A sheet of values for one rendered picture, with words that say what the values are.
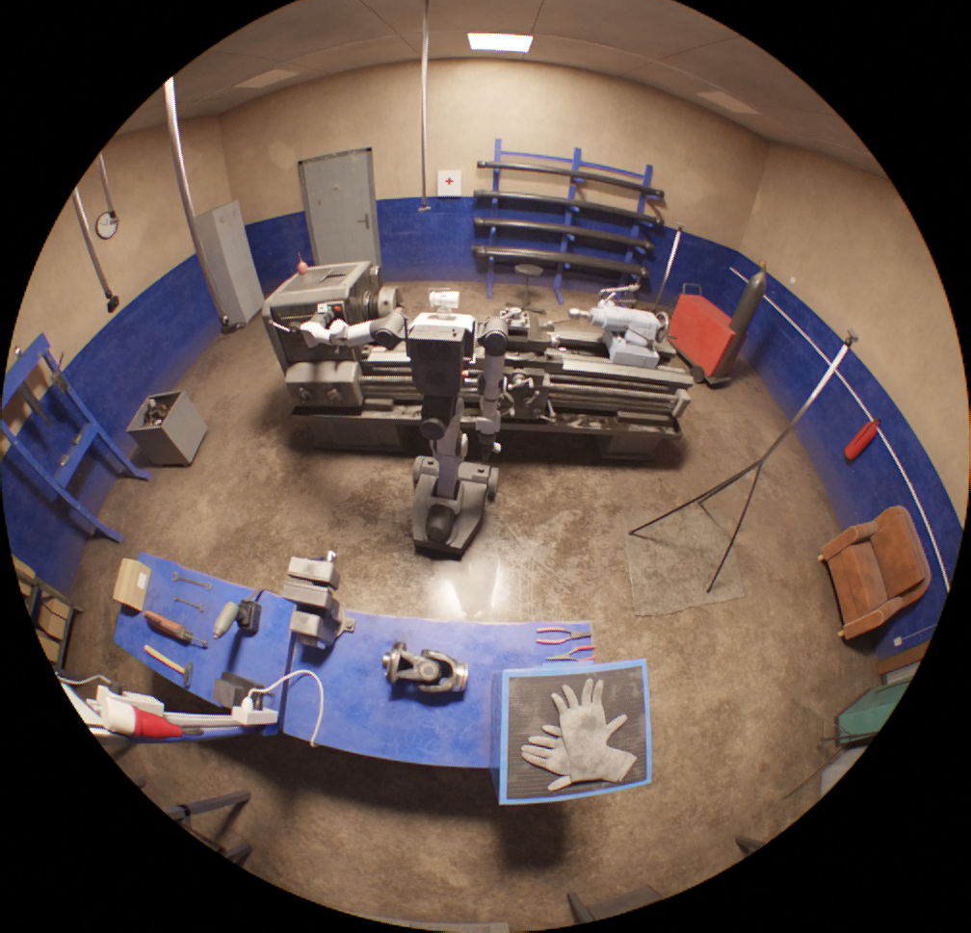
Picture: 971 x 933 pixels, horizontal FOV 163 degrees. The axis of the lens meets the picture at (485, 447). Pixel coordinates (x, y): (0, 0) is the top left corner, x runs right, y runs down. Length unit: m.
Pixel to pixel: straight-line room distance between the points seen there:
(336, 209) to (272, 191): 1.17
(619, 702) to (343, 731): 0.87
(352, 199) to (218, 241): 1.94
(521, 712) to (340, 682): 0.68
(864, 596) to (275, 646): 3.94
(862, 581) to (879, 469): 1.25
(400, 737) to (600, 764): 0.66
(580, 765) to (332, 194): 5.69
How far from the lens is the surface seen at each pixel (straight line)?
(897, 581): 3.86
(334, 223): 5.50
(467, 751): 1.24
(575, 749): 0.84
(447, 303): 1.38
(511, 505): 2.41
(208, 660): 1.60
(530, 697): 0.84
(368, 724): 1.27
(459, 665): 1.12
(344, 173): 5.32
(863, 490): 4.41
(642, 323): 2.33
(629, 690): 0.91
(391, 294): 2.16
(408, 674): 1.09
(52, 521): 4.36
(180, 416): 3.53
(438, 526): 1.93
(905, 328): 4.36
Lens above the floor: 2.08
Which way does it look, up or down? 51 degrees down
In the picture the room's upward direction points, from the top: 4 degrees clockwise
